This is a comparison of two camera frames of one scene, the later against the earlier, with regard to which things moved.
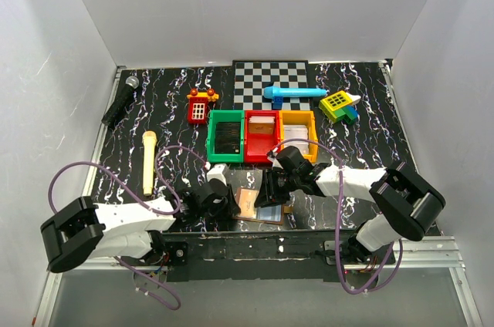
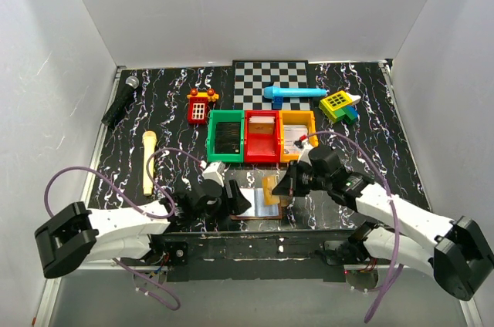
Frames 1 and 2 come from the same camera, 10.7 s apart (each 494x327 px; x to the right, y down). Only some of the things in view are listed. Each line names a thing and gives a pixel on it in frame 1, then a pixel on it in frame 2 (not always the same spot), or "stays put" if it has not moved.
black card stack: (228, 138) stays put
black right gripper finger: (267, 197) to (285, 187)
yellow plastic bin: (302, 117) stays put
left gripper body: (221, 210) stays put
